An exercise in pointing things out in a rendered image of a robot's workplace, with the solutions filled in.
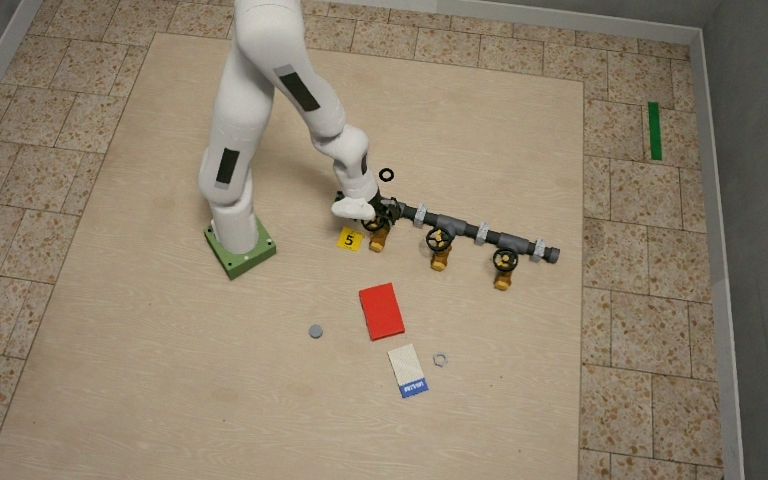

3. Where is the black rubber ring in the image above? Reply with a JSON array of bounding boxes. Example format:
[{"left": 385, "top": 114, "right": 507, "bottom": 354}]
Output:
[{"left": 379, "top": 168, "right": 394, "bottom": 182}]

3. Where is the grey round disc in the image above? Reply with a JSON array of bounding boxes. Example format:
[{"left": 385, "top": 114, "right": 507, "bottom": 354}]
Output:
[{"left": 309, "top": 324, "right": 323, "bottom": 339}]

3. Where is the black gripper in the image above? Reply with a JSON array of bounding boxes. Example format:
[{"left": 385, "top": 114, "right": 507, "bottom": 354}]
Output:
[{"left": 335, "top": 187, "right": 402, "bottom": 227}]

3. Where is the grey pipe manifold with three valves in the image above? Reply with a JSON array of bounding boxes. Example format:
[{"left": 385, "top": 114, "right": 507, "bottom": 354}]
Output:
[{"left": 361, "top": 201, "right": 560, "bottom": 290}]

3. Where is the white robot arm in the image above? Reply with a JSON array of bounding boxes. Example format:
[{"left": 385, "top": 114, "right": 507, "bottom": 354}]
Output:
[{"left": 197, "top": 0, "right": 378, "bottom": 254}]

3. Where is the small grey hex nut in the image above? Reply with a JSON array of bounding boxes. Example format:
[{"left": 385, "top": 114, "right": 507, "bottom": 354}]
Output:
[{"left": 433, "top": 351, "right": 448, "bottom": 367}]

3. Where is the red flat rectangular block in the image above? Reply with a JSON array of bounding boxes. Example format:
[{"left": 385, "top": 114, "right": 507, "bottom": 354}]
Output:
[{"left": 359, "top": 283, "right": 405, "bottom": 341}]

